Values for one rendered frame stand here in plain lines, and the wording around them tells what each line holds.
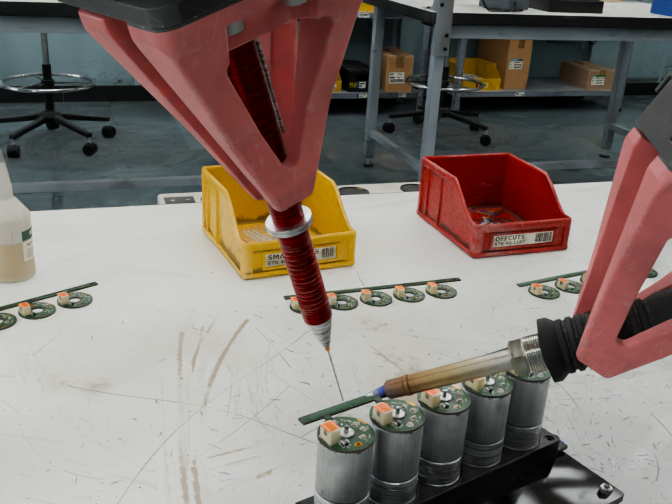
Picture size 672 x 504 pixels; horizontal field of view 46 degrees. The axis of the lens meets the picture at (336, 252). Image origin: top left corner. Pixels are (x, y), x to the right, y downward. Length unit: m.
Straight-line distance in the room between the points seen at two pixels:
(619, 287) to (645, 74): 5.90
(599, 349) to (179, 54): 0.18
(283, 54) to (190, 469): 0.24
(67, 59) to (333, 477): 4.47
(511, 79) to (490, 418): 4.70
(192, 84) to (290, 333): 0.36
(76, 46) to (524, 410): 4.43
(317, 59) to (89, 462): 0.27
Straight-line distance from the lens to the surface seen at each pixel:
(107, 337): 0.55
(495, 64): 5.05
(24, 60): 4.75
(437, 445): 0.38
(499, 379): 0.40
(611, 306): 0.29
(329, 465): 0.34
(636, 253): 0.27
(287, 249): 0.27
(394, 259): 0.68
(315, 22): 0.24
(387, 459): 0.36
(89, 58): 4.75
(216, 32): 0.20
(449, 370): 0.31
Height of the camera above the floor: 1.01
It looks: 23 degrees down
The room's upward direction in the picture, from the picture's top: 3 degrees clockwise
